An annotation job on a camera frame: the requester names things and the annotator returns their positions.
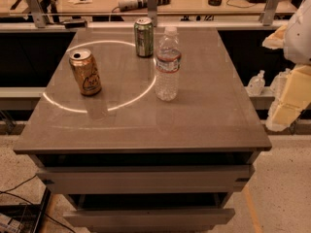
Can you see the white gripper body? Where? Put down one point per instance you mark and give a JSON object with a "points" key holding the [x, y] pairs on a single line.
{"points": [[300, 38]]}

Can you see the black floor crate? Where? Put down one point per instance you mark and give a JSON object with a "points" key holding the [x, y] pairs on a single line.
{"points": [[23, 217]]}

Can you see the grey drawer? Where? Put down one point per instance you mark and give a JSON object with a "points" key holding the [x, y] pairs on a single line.
{"points": [[146, 180], [185, 219]]}

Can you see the middle metal bracket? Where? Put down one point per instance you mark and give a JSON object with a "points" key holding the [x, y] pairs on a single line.
{"points": [[152, 11]]}

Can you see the green soda can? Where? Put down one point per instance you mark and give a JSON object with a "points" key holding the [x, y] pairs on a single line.
{"points": [[144, 37]]}

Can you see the small clear bottle right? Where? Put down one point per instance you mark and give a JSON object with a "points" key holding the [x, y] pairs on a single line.
{"points": [[278, 80]]}

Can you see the small clear bottle left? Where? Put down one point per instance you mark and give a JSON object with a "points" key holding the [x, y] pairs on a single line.
{"points": [[256, 84]]}

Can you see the metal bracket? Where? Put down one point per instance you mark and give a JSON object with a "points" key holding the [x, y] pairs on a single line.
{"points": [[152, 11], [37, 13], [267, 16]]}

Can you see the gold soda can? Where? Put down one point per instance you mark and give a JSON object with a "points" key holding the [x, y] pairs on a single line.
{"points": [[84, 68]]}

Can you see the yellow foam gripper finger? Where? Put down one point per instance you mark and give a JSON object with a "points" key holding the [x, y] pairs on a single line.
{"points": [[295, 97], [275, 40]]}

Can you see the left metal bracket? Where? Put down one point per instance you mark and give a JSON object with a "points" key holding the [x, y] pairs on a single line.
{"points": [[37, 13]]}

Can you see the small clear bottle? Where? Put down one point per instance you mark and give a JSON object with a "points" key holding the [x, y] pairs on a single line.
{"points": [[278, 80], [256, 84]]}

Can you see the lower grey drawer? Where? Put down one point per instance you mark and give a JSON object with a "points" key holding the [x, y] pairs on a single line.
{"points": [[185, 219]]}

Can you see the clear plastic water bottle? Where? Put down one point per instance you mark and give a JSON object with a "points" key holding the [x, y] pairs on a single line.
{"points": [[167, 65]]}

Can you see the small black box on rail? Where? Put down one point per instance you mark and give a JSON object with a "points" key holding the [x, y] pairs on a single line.
{"points": [[74, 23]]}

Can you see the upper grey drawer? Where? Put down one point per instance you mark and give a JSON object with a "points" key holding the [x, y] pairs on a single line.
{"points": [[146, 180]]}

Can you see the grey drawer cabinet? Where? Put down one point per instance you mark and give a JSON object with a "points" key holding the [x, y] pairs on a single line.
{"points": [[211, 122]]}

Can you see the right metal bracket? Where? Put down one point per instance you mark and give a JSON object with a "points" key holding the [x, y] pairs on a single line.
{"points": [[267, 16]]}

